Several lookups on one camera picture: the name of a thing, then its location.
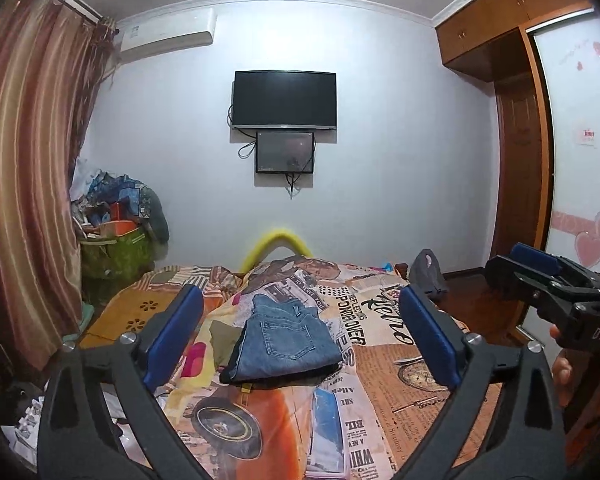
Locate blue denim pants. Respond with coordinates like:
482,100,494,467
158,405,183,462
230,294,343,386

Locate black folded pants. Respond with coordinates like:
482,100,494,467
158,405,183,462
219,355,341,390

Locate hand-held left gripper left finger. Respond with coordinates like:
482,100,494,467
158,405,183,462
36,284,205,480

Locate green fabric bag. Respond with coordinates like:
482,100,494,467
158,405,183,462
79,227,156,306

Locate wooden overhead cabinet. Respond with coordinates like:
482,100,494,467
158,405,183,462
434,0,596,83

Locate white sliding wardrobe door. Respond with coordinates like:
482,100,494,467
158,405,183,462
527,7,600,281

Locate grey bag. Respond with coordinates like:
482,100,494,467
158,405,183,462
409,249,448,301

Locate white air conditioner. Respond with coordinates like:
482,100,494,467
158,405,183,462
119,8,218,53

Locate person's right hand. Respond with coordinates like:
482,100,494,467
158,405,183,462
550,325,576,408

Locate black wall television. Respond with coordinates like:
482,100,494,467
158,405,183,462
231,70,338,131

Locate small black monitor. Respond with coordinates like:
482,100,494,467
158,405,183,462
255,130,316,175

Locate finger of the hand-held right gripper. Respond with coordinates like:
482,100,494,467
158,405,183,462
510,242,600,286
485,256,581,311

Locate bamboo board with flower cutouts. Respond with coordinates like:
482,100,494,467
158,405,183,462
82,284,188,348

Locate striped brown curtain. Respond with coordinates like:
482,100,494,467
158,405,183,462
0,0,118,371

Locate pile of clothes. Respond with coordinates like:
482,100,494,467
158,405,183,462
70,160,171,246

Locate yellow padded arch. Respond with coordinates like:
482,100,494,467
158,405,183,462
240,229,313,273

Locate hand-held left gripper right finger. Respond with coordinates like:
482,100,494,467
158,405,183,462
395,284,566,480

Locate bed with newspaper-print cover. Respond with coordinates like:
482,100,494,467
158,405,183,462
80,255,571,480

